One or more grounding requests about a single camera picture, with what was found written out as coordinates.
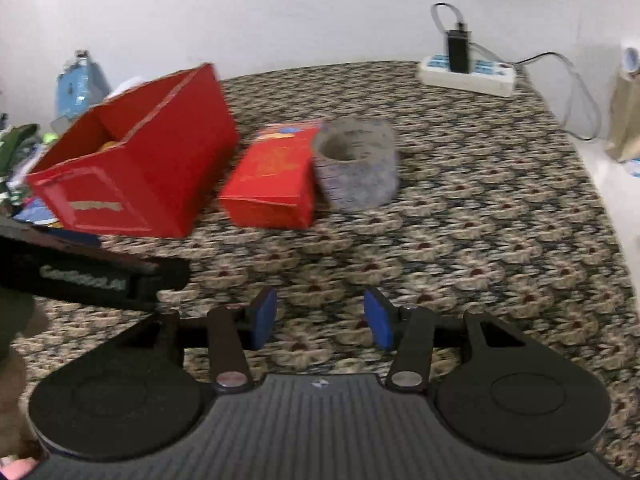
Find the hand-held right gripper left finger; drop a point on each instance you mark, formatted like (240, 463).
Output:
(265, 316)

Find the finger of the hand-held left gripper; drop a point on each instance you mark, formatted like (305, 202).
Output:
(167, 276)

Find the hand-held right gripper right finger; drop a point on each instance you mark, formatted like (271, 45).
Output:
(377, 317)

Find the large red cardboard box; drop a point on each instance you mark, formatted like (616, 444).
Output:
(150, 170)

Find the person's left forearm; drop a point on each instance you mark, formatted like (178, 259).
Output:
(12, 340)

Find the floral patterned mat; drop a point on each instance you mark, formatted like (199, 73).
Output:
(450, 240)

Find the small red cardboard box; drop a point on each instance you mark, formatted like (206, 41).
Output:
(275, 180)

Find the grey tape roll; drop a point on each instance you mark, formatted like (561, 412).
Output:
(357, 165)

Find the blue bottle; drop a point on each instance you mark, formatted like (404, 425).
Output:
(80, 85)

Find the white power strip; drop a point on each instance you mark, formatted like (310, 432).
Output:
(470, 76)

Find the black charger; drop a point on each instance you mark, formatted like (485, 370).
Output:
(458, 50)

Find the clear tape roll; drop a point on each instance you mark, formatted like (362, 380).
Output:
(631, 55)

